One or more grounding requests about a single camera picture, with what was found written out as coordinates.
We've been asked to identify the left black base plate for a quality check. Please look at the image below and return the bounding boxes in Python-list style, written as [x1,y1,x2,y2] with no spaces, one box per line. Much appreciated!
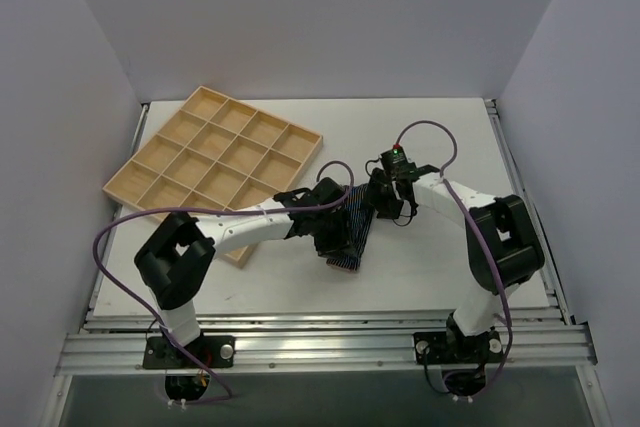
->
[142,334,236,370]

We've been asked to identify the wooden compartment tray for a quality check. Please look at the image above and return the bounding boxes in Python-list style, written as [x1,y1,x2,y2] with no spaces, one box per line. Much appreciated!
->
[102,84,324,268]

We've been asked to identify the navy striped underwear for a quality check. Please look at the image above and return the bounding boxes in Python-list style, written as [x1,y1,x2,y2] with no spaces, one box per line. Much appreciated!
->
[326,184,375,273]

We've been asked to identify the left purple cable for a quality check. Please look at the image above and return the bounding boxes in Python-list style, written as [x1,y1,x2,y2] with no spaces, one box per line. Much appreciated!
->
[93,160,356,403]

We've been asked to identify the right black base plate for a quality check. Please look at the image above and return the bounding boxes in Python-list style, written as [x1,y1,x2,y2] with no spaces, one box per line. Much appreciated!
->
[412,329,504,365]

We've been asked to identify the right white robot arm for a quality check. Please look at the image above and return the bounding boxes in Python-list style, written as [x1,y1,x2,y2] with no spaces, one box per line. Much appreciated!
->
[365,148,545,360]

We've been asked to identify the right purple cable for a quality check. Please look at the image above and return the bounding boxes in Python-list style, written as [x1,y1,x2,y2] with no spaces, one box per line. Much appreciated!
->
[394,120,514,398]

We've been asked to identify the purple cable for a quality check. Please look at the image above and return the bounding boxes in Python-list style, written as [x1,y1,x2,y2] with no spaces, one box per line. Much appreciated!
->
[93,160,356,403]
[394,120,514,398]

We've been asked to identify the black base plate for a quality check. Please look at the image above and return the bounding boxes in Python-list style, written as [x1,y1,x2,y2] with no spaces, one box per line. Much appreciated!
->
[412,329,504,365]
[142,334,236,370]

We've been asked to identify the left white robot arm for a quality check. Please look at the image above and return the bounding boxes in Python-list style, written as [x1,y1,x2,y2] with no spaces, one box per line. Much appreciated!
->
[134,177,349,366]

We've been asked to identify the aluminium frame rail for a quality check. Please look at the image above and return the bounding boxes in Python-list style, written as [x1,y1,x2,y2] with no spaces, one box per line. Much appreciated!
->
[56,312,597,376]

